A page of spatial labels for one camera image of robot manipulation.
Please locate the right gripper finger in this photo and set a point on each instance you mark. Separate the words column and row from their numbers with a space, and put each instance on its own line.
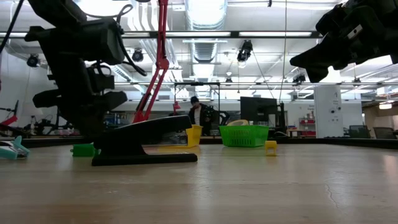
column 317, row 74
column 314, row 59

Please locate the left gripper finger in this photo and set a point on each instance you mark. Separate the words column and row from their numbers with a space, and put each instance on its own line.
column 85, row 123

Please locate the black stapler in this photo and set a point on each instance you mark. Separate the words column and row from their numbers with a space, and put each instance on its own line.
column 146, row 133

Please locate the teal metal staple remover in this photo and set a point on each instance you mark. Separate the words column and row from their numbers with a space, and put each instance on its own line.
column 12, row 152

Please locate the yellow tape roll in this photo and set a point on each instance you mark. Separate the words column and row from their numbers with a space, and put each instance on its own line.
column 237, row 123

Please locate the green plastic basket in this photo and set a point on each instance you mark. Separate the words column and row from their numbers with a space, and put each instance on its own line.
column 244, row 137

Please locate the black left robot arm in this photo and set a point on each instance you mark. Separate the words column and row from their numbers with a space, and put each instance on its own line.
column 56, row 7

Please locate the black background robot arm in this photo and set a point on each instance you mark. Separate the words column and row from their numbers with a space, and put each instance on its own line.
column 222, row 118

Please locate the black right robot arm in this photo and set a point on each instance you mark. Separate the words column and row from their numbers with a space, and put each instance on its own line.
column 388, row 18

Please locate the black ceiling spotlight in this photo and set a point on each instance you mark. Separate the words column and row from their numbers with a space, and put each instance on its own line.
column 245, row 51
column 32, row 60
column 137, row 55
column 299, row 78

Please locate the small green plastic piece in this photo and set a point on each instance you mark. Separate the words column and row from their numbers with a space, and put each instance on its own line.
column 83, row 150

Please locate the white pillar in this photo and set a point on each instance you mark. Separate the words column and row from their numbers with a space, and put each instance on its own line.
column 328, row 109

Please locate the shelf with red bins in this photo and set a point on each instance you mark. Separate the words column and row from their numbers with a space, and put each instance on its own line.
column 307, row 122

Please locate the black monitor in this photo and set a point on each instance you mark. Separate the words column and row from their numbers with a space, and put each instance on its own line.
column 258, row 109

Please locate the dark office chair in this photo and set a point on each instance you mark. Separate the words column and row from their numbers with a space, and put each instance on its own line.
column 385, row 133
column 359, row 132

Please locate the red background object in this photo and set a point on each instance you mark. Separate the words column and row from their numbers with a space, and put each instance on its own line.
column 9, row 120

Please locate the small yellow plastic piece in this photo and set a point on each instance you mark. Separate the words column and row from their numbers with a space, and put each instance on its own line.
column 271, row 143

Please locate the red desk lamp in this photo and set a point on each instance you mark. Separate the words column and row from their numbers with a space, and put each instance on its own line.
column 161, row 46

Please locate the yellow plastic basket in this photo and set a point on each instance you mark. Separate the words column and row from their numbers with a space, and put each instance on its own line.
column 195, row 135

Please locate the person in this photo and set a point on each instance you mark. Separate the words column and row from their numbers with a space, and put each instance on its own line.
column 196, row 116

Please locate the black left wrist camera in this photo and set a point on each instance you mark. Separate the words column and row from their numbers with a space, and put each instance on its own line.
column 101, row 79

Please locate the silver ventilation duct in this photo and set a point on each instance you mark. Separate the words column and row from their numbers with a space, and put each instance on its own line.
column 205, row 18

